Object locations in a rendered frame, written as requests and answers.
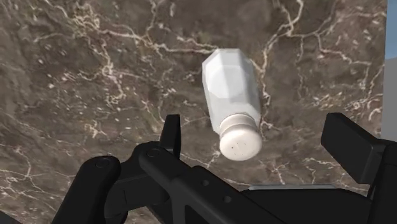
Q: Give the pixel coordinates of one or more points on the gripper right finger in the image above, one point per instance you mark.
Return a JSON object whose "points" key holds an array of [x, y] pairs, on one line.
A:
{"points": [[356, 149]]}

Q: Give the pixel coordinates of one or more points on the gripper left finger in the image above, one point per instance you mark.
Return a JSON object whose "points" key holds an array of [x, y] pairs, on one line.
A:
{"points": [[161, 176]]}

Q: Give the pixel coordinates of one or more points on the white salt shaker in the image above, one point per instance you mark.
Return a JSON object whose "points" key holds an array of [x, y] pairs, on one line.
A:
{"points": [[231, 102]]}

